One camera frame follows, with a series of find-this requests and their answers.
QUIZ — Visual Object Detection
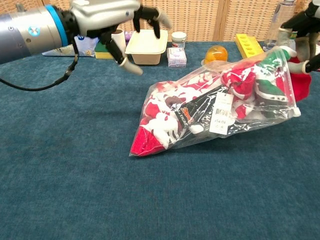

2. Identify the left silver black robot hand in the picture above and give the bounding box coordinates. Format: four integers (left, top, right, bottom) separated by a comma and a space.
67, 0, 173, 76

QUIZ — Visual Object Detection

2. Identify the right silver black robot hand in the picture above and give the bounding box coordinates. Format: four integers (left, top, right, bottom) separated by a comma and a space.
278, 0, 320, 75

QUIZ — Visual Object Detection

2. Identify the red white patterned garment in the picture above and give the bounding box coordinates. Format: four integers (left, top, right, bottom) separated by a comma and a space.
130, 47, 313, 157

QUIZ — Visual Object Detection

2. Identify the clear plastic bag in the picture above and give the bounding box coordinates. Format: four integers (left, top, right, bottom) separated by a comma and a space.
128, 47, 302, 158

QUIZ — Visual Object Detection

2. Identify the brown patterned spout pouch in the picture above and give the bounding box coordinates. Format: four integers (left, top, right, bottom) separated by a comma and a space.
292, 0, 311, 15

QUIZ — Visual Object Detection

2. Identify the white cardboard core roll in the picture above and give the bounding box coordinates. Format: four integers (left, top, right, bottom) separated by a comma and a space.
111, 28, 127, 58

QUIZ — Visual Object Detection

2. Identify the white blue tissue pack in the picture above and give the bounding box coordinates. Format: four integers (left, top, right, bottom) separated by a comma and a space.
42, 34, 101, 58

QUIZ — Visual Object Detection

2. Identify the clear plastic water bottle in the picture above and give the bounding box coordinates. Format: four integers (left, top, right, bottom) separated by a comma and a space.
262, 0, 296, 52

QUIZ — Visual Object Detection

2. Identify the green yellow sponge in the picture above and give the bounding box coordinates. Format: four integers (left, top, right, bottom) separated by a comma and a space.
94, 41, 116, 60

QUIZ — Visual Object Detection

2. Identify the beige lidded lunch box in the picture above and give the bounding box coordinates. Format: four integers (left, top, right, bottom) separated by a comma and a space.
124, 29, 169, 66

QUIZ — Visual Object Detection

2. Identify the yellow tray with round holes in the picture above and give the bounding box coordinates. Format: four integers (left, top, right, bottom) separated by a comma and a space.
234, 33, 266, 60

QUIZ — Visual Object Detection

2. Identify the small white jar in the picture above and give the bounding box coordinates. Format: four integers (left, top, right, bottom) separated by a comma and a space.
171, 31, 188, 50

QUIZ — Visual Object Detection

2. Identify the clear purple floss box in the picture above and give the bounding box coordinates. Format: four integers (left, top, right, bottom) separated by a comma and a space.
166, 47, 188, 68

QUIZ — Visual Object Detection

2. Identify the orange jelly cup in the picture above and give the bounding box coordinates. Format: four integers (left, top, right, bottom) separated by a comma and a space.
201, 45, 230, 66

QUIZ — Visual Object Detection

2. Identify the woven rattan folding screen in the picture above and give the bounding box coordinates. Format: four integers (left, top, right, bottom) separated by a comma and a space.
0, 0, 320, 43

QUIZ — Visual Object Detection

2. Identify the white price tag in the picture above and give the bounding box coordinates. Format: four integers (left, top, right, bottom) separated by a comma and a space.
209, 91, 235, 136

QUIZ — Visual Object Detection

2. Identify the black hang tag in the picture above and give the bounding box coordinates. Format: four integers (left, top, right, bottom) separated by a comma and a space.
171, 86, 227, 126

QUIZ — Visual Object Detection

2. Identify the blue carpet table cover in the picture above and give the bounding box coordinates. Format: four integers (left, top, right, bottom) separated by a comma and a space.
0, 41, 320, 240

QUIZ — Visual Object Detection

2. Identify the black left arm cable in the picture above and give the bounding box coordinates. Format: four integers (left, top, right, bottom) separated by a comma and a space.
0, 42, 80, 92

